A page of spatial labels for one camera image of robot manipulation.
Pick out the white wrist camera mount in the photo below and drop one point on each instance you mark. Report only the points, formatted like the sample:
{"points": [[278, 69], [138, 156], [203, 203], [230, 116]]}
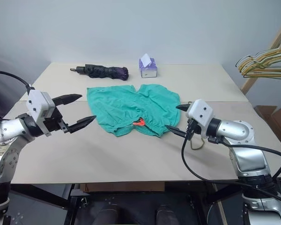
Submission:
{"points": [[37, 103], [200, 112]]}

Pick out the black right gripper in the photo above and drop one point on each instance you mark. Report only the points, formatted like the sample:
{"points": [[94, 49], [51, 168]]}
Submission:
{"points": [[191, 129]]}

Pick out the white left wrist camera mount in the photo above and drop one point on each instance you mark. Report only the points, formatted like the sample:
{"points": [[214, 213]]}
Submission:
{"points": [[37, 103]]}

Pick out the wooden clothes rack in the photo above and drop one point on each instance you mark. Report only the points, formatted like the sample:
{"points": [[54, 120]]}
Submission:
{"points": [[250, 82]]}

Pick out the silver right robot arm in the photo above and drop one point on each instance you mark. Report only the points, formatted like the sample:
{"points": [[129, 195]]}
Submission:
{"points": [[248, 159]]}

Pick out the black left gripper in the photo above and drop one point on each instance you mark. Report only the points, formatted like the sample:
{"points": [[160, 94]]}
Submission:
{"points": [[53, 122]]}

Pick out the white tissue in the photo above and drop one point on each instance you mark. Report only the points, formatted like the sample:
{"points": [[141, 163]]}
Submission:
{"points": [[146, 59]]}

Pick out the folded black purple umbrella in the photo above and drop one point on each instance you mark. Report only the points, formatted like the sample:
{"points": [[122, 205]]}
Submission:
{"points": [[103, 71]]}

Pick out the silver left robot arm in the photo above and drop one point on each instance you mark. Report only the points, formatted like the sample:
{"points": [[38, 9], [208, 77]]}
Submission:
{"points": [[4, 131]]}

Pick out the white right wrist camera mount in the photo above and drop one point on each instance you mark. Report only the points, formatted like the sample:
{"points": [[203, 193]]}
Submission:
{"points": [[200, 112]]}

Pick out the light wooden slat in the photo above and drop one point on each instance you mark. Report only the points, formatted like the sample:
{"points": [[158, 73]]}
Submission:
{"points": [[221, 206]]}

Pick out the small brown cardboard box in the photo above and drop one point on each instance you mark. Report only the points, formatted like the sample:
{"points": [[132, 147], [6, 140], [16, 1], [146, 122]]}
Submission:
{"points": [[265, 112]]}

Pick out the brown cardboard under table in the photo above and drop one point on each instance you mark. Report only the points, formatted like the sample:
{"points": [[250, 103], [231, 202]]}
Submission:
{"points": [[124, 186]]}

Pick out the purple tissue box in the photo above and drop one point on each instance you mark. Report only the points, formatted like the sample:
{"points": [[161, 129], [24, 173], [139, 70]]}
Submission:
{"points": [[149, 70]]}

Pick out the dark rounded shape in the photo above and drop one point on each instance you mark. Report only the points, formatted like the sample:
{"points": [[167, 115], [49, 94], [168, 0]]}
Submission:
{"points": [[110, 214]]}

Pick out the green cloth garment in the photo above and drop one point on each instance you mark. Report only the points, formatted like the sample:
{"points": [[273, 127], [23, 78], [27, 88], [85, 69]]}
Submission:
{"points": [[121, 105]]}

